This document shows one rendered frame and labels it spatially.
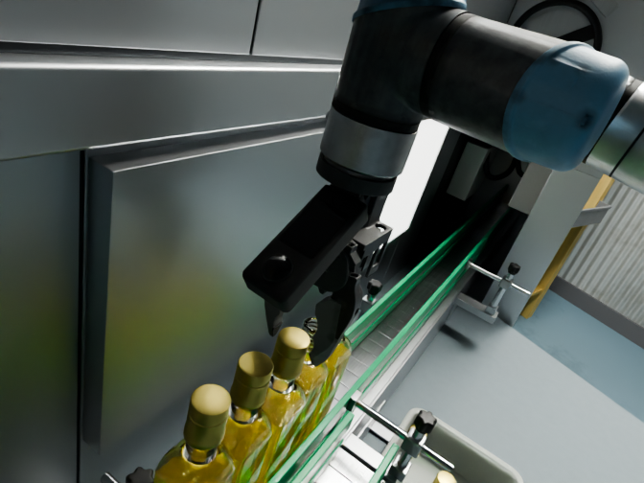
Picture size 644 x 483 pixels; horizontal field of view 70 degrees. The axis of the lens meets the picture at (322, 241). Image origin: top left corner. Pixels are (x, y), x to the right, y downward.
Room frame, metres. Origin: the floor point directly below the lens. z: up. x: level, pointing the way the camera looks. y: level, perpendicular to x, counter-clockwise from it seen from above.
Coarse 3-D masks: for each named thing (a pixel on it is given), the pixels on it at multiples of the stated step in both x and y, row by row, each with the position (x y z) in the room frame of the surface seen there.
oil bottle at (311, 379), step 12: (312, 372) 0.41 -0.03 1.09; (324, 372) 0.43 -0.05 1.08; (312, 384) 0.40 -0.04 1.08; (324, 384) 0.44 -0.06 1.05; (312, 396) 0.41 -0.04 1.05; (312, 408) 0.43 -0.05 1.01; (300, 420) 0.40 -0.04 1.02; (300, 432) 0.42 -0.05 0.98; (300, 444) 0.43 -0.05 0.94; (288, 456) 0.41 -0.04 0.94
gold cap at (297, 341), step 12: (288, 336) 0.37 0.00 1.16; (300, 336) 0.38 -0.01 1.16; (276, 348) 0.37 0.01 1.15; (288, 348) 0.36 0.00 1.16; (300, 348) 0.36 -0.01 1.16; (276, 360) 0.36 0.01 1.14; (288, 360) 0.36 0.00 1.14; (300, 360) 0.36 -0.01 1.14; (276, 372) 0.36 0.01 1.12; (288, 372) 0.36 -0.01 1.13; (300, 372) 0.37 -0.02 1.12
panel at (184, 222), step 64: (320, 128) 0.59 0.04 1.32; (448, 128) 1.11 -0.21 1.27; (128, 192) 0.32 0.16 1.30; (192, 192) 0.38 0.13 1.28; (256, 192) 0.47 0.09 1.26; (128, 256) 0.32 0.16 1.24; (192, 256) 0.39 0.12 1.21; (256, 256) 0.50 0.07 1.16; (128, 320) 0.33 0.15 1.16; (192, 320) 0.41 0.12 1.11; (256, 320) 0.54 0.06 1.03; (128, 384) 0.33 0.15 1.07; (192, 384) 0.43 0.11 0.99
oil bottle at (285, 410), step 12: (300, 384) 0.39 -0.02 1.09; (276, 396) 0.36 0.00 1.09; (288, 396) 0.36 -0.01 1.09; (300, 396) 0.37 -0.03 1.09; (264, 408) 0.35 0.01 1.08; (276, 408) 0.35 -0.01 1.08; (288, 408) 0.35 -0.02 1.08; (300, 408) 0.37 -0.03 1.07; (276, 420) 0.34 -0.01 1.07; (288, 420) 0.35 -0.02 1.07; (276, 432) 0.34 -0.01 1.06; (288, 432) 0.36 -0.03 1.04; (276, 444) 0.34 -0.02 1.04; (288, 444) 0.37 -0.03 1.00; (276, 456) 0.35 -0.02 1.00; (264, 468) 0.34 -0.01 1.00; (276, 468) 0.36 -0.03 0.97; (264, 480) 0.34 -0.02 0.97
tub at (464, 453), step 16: (416, 416) 0.65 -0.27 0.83; (432, 432) 0.64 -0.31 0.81; (448, 432) 0.63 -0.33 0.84; (384, 448) 0.55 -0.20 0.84; (400, 448) 0.62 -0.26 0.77; (432, 448) 0.63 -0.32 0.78; (448, 448) 0.62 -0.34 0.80; (464, 448) 0.61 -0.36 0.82; (480, 448) 0.61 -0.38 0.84; (416, 464) 0.60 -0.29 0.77; (432, 464) 0.61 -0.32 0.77; (464, 464) 0.61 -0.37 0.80; (480, 464) 0.60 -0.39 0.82; (496, 464) 0.59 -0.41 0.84; (416, 480) 0.56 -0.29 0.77; (432, 480) 0.57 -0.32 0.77; (464, 480) 0.59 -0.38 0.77; (480, 480) 0.59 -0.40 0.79; (496, 480) 0.58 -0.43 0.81; (512, 480) 0.57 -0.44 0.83
